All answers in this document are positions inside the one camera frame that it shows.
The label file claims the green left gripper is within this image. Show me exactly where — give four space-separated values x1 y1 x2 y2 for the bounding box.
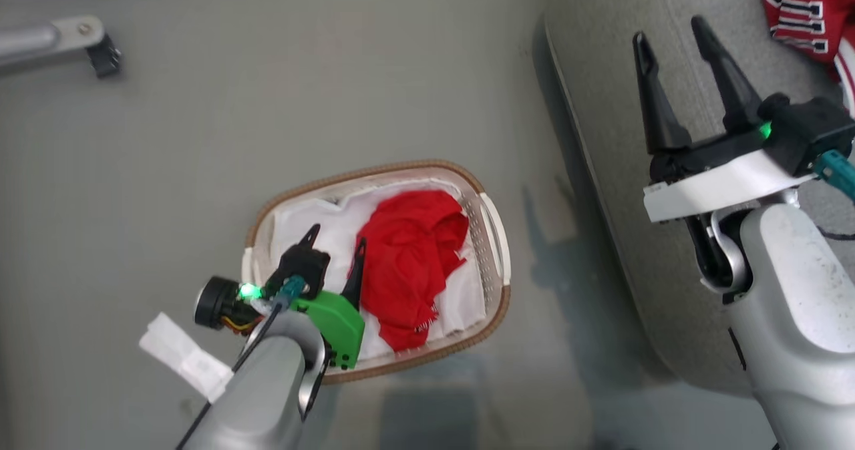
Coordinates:
290 223 367 371

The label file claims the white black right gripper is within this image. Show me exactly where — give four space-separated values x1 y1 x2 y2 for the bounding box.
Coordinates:
632 14 820 223

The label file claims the white brown-rimmed laundry basket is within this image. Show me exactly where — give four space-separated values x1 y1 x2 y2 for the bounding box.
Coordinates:
240 160 512 385

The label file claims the white cloth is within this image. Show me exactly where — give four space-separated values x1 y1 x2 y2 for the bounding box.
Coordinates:
266 178 487 363

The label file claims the red garment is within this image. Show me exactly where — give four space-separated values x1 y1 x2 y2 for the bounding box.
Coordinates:
358 189 470 353

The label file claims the grey fabric sofa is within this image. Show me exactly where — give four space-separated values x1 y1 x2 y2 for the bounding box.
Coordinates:
542 0 855 397

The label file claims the red striped jersey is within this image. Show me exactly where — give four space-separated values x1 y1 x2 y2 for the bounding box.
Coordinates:
759 0 855 117

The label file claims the white paper tag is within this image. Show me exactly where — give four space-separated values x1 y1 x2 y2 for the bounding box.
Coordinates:
138 312 234 405

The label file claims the grey metal leg with caster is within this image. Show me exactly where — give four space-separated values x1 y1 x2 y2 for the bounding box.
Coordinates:
0 15 124 80

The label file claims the teal right cable connector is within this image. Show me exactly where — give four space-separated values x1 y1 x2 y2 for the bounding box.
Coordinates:
814 150 855 205

